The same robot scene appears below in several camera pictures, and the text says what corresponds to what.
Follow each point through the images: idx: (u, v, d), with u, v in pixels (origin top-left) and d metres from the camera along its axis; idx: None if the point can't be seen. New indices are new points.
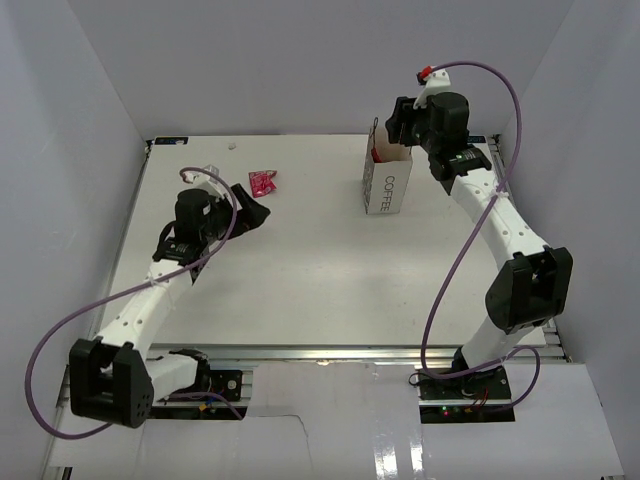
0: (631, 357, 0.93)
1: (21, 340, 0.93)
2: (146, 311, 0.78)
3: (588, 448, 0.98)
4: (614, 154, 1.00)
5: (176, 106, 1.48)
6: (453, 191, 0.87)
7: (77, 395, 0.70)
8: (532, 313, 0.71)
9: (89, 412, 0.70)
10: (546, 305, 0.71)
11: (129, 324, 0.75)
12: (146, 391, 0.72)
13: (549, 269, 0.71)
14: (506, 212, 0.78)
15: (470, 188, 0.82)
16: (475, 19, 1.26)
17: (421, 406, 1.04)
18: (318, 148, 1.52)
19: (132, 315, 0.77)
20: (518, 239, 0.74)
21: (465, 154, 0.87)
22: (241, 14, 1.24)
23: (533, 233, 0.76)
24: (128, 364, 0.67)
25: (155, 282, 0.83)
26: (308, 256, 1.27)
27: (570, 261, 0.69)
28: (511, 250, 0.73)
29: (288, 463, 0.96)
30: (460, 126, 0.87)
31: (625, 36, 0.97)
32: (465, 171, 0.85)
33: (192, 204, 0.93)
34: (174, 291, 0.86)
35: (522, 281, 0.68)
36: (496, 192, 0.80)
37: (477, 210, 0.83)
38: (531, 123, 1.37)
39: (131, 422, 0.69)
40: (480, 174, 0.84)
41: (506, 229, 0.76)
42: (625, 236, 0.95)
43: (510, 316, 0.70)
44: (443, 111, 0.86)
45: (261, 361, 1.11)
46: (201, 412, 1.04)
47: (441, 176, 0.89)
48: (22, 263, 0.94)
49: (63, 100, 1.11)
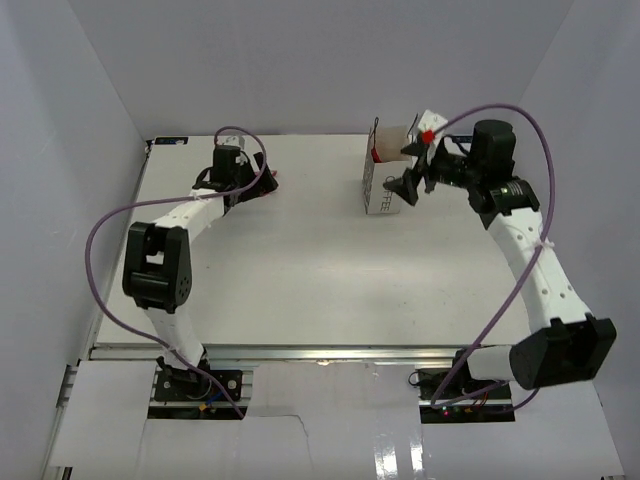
0: None
1: (21, 339, 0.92)
2: (193, 211, 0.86)
3: (588, 448, 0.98)
4: (614, 154, 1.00)
5: (176, 106, 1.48)
6: (492, 227, 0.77)
7: (130, 269, 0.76)
8: (559, 380, 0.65)
9: (136, 290, 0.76)
10: (578, 372, 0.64)
11: (177, 218, 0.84)
12: (186, 275, 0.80)
13: (588, 339, 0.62)
14: (549, 267, 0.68)
15: (512, 232, 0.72)
16: (475, 19, 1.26)
17: (421, 406, 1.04)
18: (318, 148, 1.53)
19: (180, 212, 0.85)
20: (559, 301, 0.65)
21: (511, 189, 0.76)
22: (242, 14, 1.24)
23: (576, 295, 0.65)
24: (179, 239, 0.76)
25: (198, 197, 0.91)
26: (308, 256, 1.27)
27: (613, 336, 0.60)
28: (549, 314, 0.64)
29: (288, 463, 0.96)
30: (504, 154, 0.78)
31: (626, 36, 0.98)
32: (509, 210, 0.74)
33: (228, 150, 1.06)
34: (213, 209, 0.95)
35: (555, 349, 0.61)
36: (540, 242, 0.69)
37: (518, 262, 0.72)
38: (531, 123, 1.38)
39: (175, 299, 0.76)
40: (524, 214, 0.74)
41: (547, 287, 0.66)
42: (626, 236, 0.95)
43: (535, 380, 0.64)
44: (487, 139, 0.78)
45: (261, 361, 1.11)
46: (201, 411, 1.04)
47: (480, 208, 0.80)
48: (22, 262, 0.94)
49: (64, 100, 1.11)
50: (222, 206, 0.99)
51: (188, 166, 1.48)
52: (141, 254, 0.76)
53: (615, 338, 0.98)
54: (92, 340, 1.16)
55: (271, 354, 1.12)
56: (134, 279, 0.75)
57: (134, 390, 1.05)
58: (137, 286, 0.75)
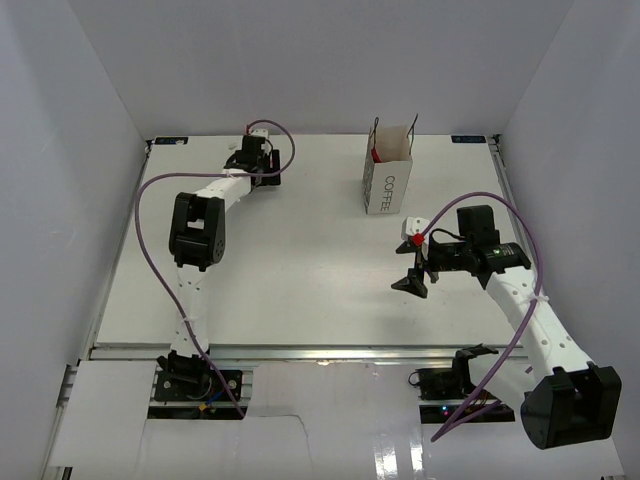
0: (631, 357, 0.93)
1: (21, 339, 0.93)
2: (226, 186, 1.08)
3: (589, 449, 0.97)
4: (614, 153, 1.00)
5: (176, 107, 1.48)
6: (489, 286, 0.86)
7: (176, 230, 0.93)
8: (573, 435, 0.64)
9: (181, 248, 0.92)
10: (590, 428, 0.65)
11: (213, 191, 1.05)
12: (221, 239, 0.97)
13: (593, 389, 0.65)
14: (546, 319, 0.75)
15: (507, 287, 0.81)
16: (475, 18, 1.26)
17: (421, 407, 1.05)
18: (319, 148, 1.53)
19: (215, 187, 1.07)
20: (559, 351, 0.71)
21: (502, 250, 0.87)
22: (241, 13, 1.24)
23: (576, 346, 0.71)
24: (217, 208, 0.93)
25: (229, 176, 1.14)
26: (308, 256, 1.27)
27: (619, 386, 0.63)
28: (551, 363, 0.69)
29: (287, 463, 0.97)
30: (485, 223, 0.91)
31: (626, 36, 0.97)
32: (502, 268, 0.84)
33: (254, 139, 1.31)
34: (240, 188, 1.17)
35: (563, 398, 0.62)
36: (534, 297, 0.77)
37: (514, 314, 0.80)
38: (531, 123, 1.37)
39: (212, 256, 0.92)
40: (518, 272, 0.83)
41: (546, 338, 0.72)
42: (627, 235, 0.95)
43: (550, 435, 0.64)
44: (470, 214, 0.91)
45: (261, 361, 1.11)
46: (201, 412, 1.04)
47: (477, 270, 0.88)
48: (21, 262, 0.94)
49: (64, 101, 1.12)
50: (247, 185, 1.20)
51: (188, 166, 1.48)
52: (186, 219, 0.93)
53: (614, 338, 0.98)
54: (92, 340, 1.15)
55: (271, 354, 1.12)
56: (179, 239, 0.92)
57: (134, 390, 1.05)
58: (182, 245, 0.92)
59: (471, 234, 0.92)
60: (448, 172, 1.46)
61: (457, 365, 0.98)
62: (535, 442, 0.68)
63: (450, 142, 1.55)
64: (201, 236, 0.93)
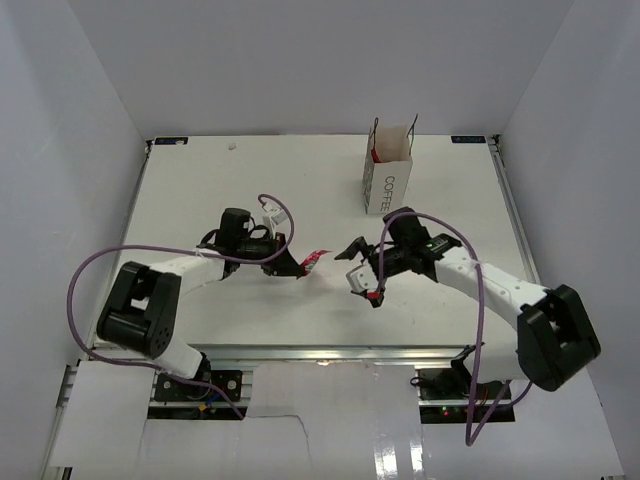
0: (631, 357, 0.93)
1: (21, 339, 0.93)
2: (191, 264, 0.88)
3: (588, 449, 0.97)
4: (614, 154, 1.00)
5: (176, 106, 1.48)
6: (440, 275, 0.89)
7: (111, 307, 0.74)
8: (572, 362, 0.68)
9: (112, 331, 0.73)
10: (582, 348, 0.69)
11: (173, 265, 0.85)
12: (167, 327, 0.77)
13: (562, 310, 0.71)
14: (495, 275, 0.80)
15: (453, 267, 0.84)
16: (475, 19, 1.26)
17: (421, 407, 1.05)
18: (319, 148, 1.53)
19: (177, 262, 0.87)
20: (517, 292, 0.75)
21: (435, 242, 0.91)
22: (241, 14, 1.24)
23: (528, 282, 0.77)
24: (171, 284, 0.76)
25: (199, 253, 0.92)
26: (308, 256, 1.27)
27: (576, 296, 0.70)
28: (517, 303, 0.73)
29: (287, 463, 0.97)
30: (412, 224, 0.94)
31: (626, 37, 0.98)
32: (440, 255, 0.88)
33: (236, 216, 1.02)
34: (209, 271, 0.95)
35: (544, 330, 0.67)
36: (477, 262, 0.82)
37: (470, 286, 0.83)
38: (531, 123, 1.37)
39: (148, 350, 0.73)
40: (455, 252, 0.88)
41: (503, 288, 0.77)
42: (627, 236, 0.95)
43: (555, 369, 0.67)
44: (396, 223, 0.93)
45: (261, 361, 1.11)
46: (201, 412, 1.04)
47: (424, 269, 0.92)
48: (20, 262, 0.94)
49: (64, 102, 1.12)
50: (219, 267, 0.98)
51: (188, 166, 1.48)
52: (128, 292, 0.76)
53: (614, 338, 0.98)
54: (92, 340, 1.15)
55: (271, 354, 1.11)
56: (110, 321, 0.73)
57: (133, 390, 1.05)
58: (113, 326, 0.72)
59: (403, 238, 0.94)
60: (448, 173, 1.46)
61: (458, 374, 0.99)
62: (549, 388, 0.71)
63: (450, 142, 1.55)
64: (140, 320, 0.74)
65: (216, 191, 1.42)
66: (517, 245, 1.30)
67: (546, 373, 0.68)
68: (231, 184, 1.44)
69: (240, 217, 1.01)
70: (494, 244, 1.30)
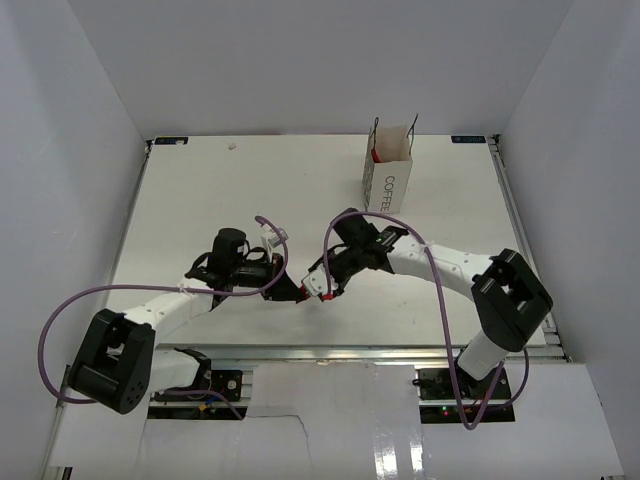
0: (631, 357, 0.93)
1: (22, 338, 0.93)
2: (171, 307, 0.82)
3: (589, 449, 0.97)
4: (613, 154, 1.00)
5: (175, 106, 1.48)
6: (395, 266, 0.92)
7: (83, 361, 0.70)
8: (530, 318, 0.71)
9: (83, 386, 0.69)
10: (536, 303, 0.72)
11: (151, 311, 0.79)
12: (142, 382, 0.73)
13: (512, 274, 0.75)
14: (444, 253, 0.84)
15: (405, 254, 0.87)
16: (474, 18, 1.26)
17: (421, 407, 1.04)
18: (318, 148, 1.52)
19: (156, 305, 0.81)
20: (467, 265, 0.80)
21: (384, 236, 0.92)
22: (241, 13, 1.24)
23: (476, 254, 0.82)
24: (143, 340, 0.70)
25: (184, 289, 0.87)
26: (307, 256, 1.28)
27: (520, 257, 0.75)
28: (469, 275, 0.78)
29: (287, 463, 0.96)
30: (359, 222, 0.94)
31: (626, 36, 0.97)
32: (391, 247, 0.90)
33: (230, 241, 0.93)
34: (195, 306, 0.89)
35: (493, 294, 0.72)
36: (425, 245, 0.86)
37: (424, 269, 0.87)
38: (531, 123, 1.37)
39: (119, 406, 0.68)
40: (404, 241, 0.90)
41: (454, 264, 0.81)
42: (626, 235, 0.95)
43: (513, 328, 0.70)
44: (342, 224, 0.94)
45: (261, 361, 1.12)
46: (201, 412, 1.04)
47: (379, 263, 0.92)
48: (20, 262, 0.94)
49: (63, 101, 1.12)
50: (205, 300, 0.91)
51: (188, 166, 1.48)
52: (98, 347, 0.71)
53: (615, 338, 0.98)
54: None
55: (271, 354, 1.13)
56: (82, 373, 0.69)
57: None
58: (84, 383, 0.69)
59: (353, 237, 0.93)
60: (448, 173, 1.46)
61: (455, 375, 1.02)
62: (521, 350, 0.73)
63: (450, 141, 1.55)
64: (112, 373, 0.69)
65: (216, 191, 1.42)
66: (517, 246, 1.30)
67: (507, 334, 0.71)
68: (231, 184, 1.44)
69: (232, 243, 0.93)
70: (494, 244, 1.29)
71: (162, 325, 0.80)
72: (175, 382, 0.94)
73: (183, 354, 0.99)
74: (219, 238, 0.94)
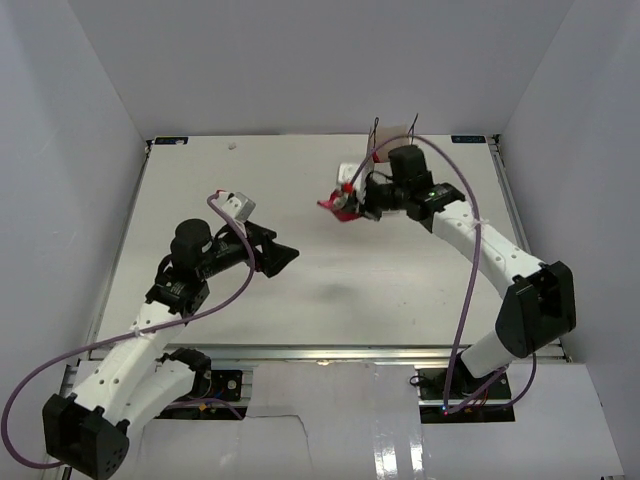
0: (631, 357, 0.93)
1: (22, 338, 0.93)
2: (126, 368, 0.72)
3: (588, 448, 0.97)
4: (613, 154, 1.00)
5: (175, 106, 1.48)
6: (435, 227, 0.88)
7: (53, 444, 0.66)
8: (548, 335, 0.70)
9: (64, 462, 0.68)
10: (559, 322, 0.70)
11: (105, 382, 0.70)
12: (120, 446, 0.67)
13: (550, 286, 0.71)
14: (494, 239, 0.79)
15: (451, 222, 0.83)
16: (474, 18, 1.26)
17: (421, 407, 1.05)
18: (318, 148, 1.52)
19: (110, 371, 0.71)
20: (512, 262, 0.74)
21: (436, 192, 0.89)
22: (241, 14, 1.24)
23: (525, 253, 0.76)
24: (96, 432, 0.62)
25: (139, 334, 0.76)
26: (307, 256, 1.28)
27: (569, 275, 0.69)
28: (510, 274, 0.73)
29: (287, 463, 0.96)
30: (421, 167, 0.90)
31: (626, 36, 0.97)
32: (441, 207, 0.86)
33: (190, 243, 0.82)
34: (160, 344, 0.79)
35: (529, 303, 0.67)
36: (478, 222, 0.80)
37: (465, 244, 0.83)
38: (531, 123, 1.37)
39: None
40: (456, 207, 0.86)
41: (499, 254, 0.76)
42: (626, 235, 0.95)
43: (529, 342, 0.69)
44: (401, 160, 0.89)
45: (261, 361, 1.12)
46: (201, 411, 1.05)
47: (419, 216, 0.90)
48: (20, 262, 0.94)
49: (63, 101, 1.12)
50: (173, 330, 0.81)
51: (188, 166, 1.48)
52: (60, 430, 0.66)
53: (615, 338, 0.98)
54: (92, 340, 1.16)
55: (270, 354, 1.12)
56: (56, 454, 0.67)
57: None
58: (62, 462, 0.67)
59: (407, 180, 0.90)
60: (448, 173, 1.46)
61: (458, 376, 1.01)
62: (518, 354, 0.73)
63: (450, 141, 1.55)
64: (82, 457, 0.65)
65: (216, 191, 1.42)
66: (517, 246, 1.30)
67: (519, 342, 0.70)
68: (231, 184, 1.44)
69: (193, 246, 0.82)
70: None
71: (123, 391, 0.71)
72: (176, 394, 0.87)
73: (172, 366, 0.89)
74: (176, 242, 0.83)
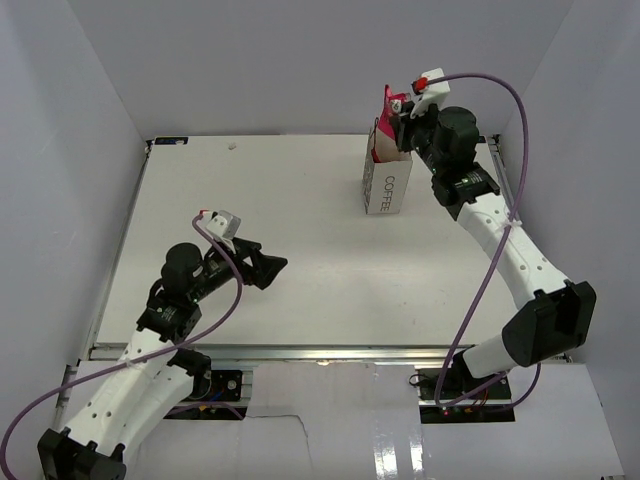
0: (632, 357, 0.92)
1: (21, 339, 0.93)
2: (118, 401, 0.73)
3: (589, 448, 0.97)
4: (613, 154, 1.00)
5: (175, 106, 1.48)
6: (462, 217, 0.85)
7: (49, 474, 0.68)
8: (553, 350, 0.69)
9: None
10: (569, 342, 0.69)
11: (98, 416, 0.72)
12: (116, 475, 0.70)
13: (570, 305, 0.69)
14: (522, 244, 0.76)
15: (481, 217, 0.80)
16: (474, 19, 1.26)
17: (421, 406, 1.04)
18: (318, 148, 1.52)
19: (102, 404, 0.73)
20: (537, 274, 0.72)
21: (471, 178, 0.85)
22: (241, 14, 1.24)
23: (552, 266, 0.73)
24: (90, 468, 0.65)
25: (129, 364, 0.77)
26: (307, 256, 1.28)
27: (593, 298, 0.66)
28: (531, 287, 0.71)
29: (287, 464, 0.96)
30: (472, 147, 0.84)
31: (626, 36, 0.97)
32: (473, 198, 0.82)
33: (181, 268, 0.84)
34: (153, 371, 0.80)
35: (543, 319, 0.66)
36: (509, 223, 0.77)
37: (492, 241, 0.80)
38: (531, 123, 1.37)
39: None
40: (488, 199, 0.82)
41: (524, 263, 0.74)
42: (626, 234, 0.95)
43: (533, 355, 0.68)
44: (455, 133, 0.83)
45: (261, 361, 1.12)
46: (201, 411, 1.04)
47: (446, 201, 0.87)
48: (20, 262, 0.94)
49: (63, 100, 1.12)
50: (164, 358, 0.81)
51: (188, 166, 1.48)
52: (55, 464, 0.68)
53: (615, 338, 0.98)
54: (92, 340, 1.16)
55: (271, 354, 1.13)
56: None
57: None
58: None
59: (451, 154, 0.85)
60: None
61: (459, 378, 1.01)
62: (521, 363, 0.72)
63: None
64: None
65: (216, 191, 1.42)
66: None
67: (522, 352, 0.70)
68: (231, 184, 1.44)
69: (184, 271, 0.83)
70: None
71: (116, 423, 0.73)
72: (174, 402, 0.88)
73: (169, 373, 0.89)
74: (166, 268, 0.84)
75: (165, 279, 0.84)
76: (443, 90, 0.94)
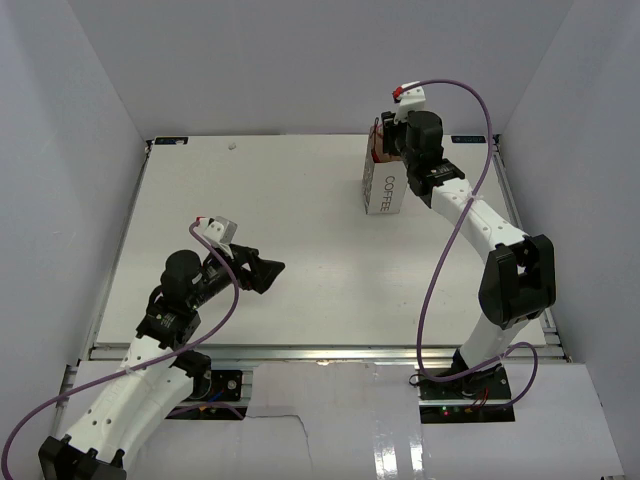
0: (631, 357, 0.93)
1: (21, 340, 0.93)
2: (118, 408, 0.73)
3: (589, 448, 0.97)
4: (613, 155, 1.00)
5: (175, 106, 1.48)
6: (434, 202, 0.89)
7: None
8: (525, 305, 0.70)
9: None
10: (538, 296, 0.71)
11: (98, 423, 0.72)
12: None
13: (534, 260, 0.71)
14: (484, 211, 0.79)
15: (447, 196, 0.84)
16: (474, 19, 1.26)
17: (421, 407, 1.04)
18: (318, 147, 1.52)
19: (101, 410, 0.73)
20: (498, 232, 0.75)
21: (439, 169, 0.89)
22: (240, 14, 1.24)
23: (512, 226, 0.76)
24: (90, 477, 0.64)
25: (129, 371, 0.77)
26: (307, 256, 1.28)
27: (551, 248, 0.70)
28: (493, 242, 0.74)
29: (287, 463, 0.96)
30: (437, 142, 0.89)
31: (626, 36, 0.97)
32: (441, 183, 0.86)
33: (181, 275, 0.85)
34: (153, 379, 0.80)
35: (507, 267, 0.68)
36: (471, 196, 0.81)
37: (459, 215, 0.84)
38: (531, 123, 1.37)
39: None
40: (454, 182, 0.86)
41: (486, 225, 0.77)
42: (626, 234, 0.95)
43: (505, 307, 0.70)
44: (419, 131, 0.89)
45: (261, 361, 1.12)
46: (201, 412, 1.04)
47: (420, 192, 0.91)
48: (20, 263, 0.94)
49: (63, 100, 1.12)
50: (162, 365, 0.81)
51: (188, 166, 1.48)
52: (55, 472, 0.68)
53: (615, 338, 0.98)
54: (92, 340, 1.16)
55: (271, 354, 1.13)
56: None
57: None
58: None
59: (418, 150, 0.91)
60: None
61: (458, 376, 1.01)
62: (497, 323, 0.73)
63: (450, 141, 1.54)
64: None
65: (216, 191, 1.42)
66: None
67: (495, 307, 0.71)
68: (231, 184, 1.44)
69: (185, 278, 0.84)
70: None
71: (116, 429, 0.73)
72: (173, 404, 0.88)
73: (168, 374, 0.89)
74: (167, 275, 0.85)
75: (165, 286, 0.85)
76: (421, 98, 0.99)
